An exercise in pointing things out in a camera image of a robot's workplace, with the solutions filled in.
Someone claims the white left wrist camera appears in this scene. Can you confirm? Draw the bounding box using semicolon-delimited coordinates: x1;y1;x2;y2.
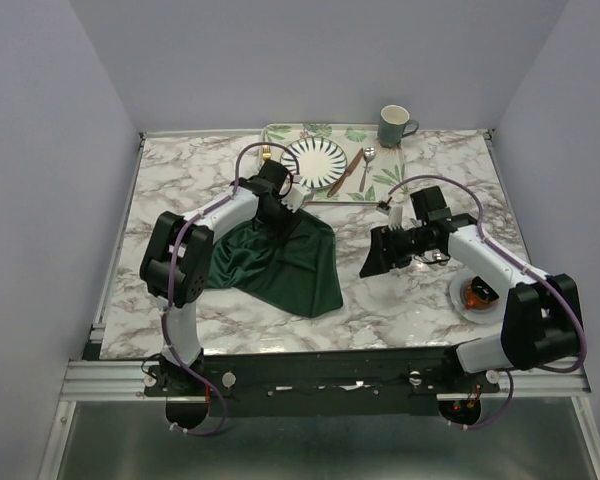
281;184;314;212

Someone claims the striped white round plate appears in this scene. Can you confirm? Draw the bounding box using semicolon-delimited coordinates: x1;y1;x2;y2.
288;137;348;190

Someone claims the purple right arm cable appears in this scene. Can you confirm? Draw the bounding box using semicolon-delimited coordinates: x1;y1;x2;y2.
382;174;589;431

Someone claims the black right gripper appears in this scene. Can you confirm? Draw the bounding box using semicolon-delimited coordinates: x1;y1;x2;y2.
358;223;435;276

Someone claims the white saucer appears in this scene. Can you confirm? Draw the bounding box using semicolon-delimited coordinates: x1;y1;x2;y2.
449;269;506;325

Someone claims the silver spoon on tray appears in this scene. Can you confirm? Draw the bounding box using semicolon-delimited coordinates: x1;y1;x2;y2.
358;146;376;193

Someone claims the leaf-patterned serving tray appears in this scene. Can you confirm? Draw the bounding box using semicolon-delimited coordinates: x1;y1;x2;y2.
261;123;406;203

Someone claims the silver spoon on table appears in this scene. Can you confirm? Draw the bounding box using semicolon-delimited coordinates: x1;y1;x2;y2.
422;251;450;266

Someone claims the aluminium frame rail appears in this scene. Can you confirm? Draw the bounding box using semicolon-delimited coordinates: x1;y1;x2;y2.
60;361;145;402

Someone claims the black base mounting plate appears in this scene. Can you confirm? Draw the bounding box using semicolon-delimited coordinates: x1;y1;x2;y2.
139;347;500;423

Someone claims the gold fork green handle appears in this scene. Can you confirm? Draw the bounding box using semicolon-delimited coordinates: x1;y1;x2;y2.
261;145;272;161

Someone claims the dark green cloth napkin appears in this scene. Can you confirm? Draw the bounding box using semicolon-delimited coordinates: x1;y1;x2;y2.
207;210;344;318

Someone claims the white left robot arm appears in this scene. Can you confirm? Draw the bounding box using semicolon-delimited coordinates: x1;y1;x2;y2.
139;162;313;395

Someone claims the green ceramic mug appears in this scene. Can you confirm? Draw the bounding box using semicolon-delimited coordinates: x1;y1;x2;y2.
377;105;420;148

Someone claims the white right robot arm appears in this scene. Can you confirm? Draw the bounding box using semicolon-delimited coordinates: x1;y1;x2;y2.
359;186;586;392

